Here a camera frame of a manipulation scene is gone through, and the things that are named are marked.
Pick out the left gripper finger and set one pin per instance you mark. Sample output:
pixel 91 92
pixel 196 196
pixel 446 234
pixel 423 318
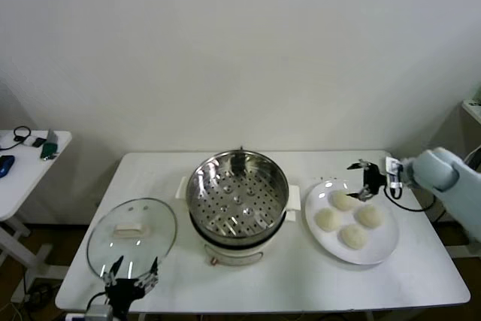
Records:
pixel 114 272
pixel 151 277

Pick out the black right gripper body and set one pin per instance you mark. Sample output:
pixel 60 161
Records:
pixel 374 179

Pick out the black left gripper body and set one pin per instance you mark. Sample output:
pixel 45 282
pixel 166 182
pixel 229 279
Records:
pixel 120 288

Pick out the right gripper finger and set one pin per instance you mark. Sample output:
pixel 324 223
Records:
pixel 360 165
pixel 364 192

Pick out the white steamed baozi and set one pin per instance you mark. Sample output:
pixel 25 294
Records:
pixel 341 201
pixel 371 216
pixel 353 237
pixel 327 219

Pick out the round glass pot lid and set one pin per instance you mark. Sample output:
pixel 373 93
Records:
pixel 150 219

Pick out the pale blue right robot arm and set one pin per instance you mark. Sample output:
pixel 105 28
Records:
pixel 439 174

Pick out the stainless steel steamer basket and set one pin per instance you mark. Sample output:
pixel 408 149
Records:
pixel 203 185

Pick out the white round plate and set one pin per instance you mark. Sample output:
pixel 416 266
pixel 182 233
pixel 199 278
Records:
pixel 376 246

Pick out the white table foot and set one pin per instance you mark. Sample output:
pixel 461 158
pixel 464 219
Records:
pixel 39 257
pixel 460 251

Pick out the cream electric cooker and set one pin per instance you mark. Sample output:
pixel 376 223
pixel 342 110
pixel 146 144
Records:
pixel 233 251

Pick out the white shelf board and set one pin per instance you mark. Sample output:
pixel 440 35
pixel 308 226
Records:
pixel 472 108

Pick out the white side table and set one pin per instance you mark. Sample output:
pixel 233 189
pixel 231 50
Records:
pixel 22 189

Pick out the green and grey tool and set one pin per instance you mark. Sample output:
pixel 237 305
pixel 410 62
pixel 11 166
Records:
pixel 49 148

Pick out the small black device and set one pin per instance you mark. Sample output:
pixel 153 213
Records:
pixel 38 142

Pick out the blue object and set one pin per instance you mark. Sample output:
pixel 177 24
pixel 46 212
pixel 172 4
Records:
pixel 5 165

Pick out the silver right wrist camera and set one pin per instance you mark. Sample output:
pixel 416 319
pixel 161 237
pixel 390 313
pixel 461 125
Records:
pixel 392 175

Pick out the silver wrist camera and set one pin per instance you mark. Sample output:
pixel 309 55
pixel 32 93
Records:
pixel 98 313
pixel 392 175

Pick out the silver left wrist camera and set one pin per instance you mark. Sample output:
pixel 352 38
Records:
pixel 98 313

